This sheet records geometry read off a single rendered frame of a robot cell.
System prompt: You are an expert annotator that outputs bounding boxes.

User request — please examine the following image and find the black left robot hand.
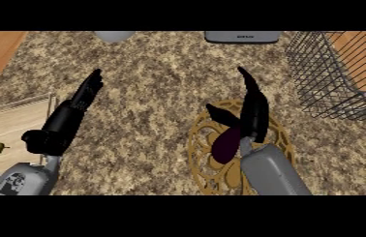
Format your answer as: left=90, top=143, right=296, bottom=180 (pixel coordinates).
left=20, top=68, right=106, bottom=157

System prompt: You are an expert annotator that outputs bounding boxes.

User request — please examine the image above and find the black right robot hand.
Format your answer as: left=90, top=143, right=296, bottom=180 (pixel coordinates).
left=205, top=66, right=270, bottom=144

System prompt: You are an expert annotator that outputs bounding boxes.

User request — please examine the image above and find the dark purple eggplant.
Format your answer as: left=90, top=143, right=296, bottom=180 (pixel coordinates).
left=209, top=124, right=243, bottom=165

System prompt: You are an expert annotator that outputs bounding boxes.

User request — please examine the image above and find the gold round openwork placemat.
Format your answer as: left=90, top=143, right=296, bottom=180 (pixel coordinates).
left=186, top=99, right=298, bottom=196

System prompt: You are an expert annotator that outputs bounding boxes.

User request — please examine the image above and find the grey appliance with dark rim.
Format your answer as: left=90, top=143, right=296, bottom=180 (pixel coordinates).
left=203, top=31, right=282, bottom=44

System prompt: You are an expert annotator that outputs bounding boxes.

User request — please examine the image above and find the pale grey rounded object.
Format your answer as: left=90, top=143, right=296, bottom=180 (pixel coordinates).
left=93, top=31, right=137, bottom=44

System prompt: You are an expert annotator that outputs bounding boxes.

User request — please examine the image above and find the dark wire basket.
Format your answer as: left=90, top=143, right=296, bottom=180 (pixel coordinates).
left=284, top=31, right=366, bottom=122

